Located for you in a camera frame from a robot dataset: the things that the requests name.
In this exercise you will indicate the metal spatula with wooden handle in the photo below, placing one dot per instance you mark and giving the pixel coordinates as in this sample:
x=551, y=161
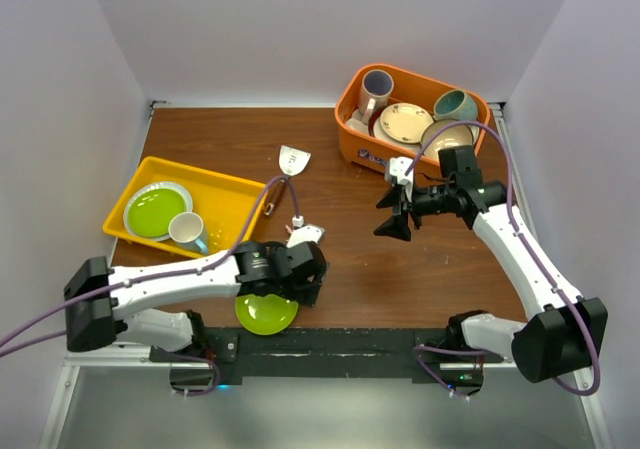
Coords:
x=292, y=162

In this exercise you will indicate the green plate with grey rim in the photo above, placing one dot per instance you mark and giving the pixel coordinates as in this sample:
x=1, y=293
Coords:
x=149, y=211

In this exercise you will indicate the orange plastic bin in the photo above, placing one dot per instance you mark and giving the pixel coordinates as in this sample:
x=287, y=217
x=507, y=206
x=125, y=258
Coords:
x=358, y=146

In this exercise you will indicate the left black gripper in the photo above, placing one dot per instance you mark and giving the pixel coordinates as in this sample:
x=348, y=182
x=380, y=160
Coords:
x=305, y=292

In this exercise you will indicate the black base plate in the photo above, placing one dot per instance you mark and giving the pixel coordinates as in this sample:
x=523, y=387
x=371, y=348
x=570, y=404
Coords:
x=373, y=353

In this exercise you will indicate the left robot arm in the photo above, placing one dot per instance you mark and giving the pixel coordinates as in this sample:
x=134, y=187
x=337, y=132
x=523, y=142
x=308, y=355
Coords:
x=107, y=304

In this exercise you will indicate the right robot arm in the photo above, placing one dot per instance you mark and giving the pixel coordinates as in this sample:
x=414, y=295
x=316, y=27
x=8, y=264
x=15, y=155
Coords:
x=564, y=330

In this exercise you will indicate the cream bowl with dark rim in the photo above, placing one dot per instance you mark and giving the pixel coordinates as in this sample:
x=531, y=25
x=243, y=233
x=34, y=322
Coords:
x=455, y=136

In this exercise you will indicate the cream cup with blue handle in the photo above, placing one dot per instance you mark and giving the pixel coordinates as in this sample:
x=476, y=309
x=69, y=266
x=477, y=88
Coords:
x=188, y=230

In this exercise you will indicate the aluminium frame rail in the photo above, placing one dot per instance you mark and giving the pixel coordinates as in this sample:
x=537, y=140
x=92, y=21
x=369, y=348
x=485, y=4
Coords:
x=118, y=398

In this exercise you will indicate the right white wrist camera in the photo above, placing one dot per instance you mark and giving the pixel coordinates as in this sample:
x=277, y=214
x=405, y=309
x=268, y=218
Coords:
x=399, y=173

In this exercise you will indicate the small lime green plate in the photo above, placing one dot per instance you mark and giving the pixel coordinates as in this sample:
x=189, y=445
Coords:
x=265, y=316

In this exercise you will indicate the white divided plate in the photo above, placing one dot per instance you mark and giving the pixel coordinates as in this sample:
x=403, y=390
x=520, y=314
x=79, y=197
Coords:
x=360, y=122

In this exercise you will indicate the yellow plastic tray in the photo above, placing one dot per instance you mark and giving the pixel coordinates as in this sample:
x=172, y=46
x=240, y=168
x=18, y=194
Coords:
x=222, y=201

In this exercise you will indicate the cream plate with maroon rim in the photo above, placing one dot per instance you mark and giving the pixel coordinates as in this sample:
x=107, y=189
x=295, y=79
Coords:
x=375, y=129

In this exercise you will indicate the lavender mug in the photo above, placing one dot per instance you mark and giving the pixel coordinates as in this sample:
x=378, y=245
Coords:
x=375, y=90

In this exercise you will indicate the green ceramic mug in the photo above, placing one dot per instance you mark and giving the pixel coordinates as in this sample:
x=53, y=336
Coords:
x=455, y=105

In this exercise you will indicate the small cream floral plate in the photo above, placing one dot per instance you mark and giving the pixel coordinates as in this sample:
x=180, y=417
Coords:
x=407, y=110

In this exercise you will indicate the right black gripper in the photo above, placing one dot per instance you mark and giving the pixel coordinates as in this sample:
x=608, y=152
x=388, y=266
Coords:
x=396, y=226

